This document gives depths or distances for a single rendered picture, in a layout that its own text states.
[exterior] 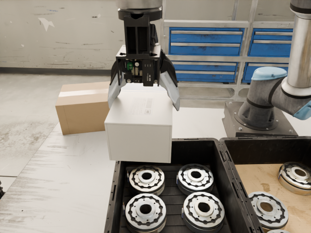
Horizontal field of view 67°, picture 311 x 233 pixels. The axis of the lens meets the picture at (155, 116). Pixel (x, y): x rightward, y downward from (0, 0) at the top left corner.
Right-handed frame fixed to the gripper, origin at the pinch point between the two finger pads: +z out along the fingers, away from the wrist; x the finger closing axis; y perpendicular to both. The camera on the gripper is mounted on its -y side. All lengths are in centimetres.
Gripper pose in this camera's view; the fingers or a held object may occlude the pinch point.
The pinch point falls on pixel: (144, 107)
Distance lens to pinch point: 50.8
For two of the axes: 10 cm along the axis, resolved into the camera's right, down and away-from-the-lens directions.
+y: -0.7, 5.4, -8.4
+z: 0.0, 8.4, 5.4
